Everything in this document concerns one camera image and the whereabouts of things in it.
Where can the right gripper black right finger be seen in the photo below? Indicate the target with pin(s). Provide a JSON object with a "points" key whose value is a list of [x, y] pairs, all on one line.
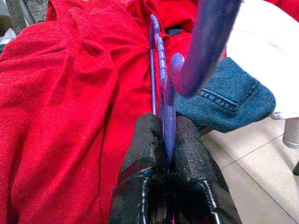
{"points": [[191, 158]]}

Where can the blue jeans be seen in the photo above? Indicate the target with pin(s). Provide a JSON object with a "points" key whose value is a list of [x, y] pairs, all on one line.
{"points": [[233, 93]]}

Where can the crumpled red garment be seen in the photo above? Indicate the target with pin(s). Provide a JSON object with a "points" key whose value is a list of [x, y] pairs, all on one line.
{"points": [[70, 93]]}

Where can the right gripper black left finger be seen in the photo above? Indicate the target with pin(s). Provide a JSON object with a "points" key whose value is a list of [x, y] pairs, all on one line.
{"points": [[142, 149]]}

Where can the purple plastic hanger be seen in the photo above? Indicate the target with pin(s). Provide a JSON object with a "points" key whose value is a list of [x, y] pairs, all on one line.
{"points": [[169, 121]]}

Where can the cream white garment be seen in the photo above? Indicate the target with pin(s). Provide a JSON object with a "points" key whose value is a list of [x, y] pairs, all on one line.
{"points": [[268, 46]]}

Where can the red garment white stripes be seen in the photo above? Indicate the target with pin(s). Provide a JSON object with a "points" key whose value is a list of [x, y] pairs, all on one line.
{"points": [[289, 5]]}

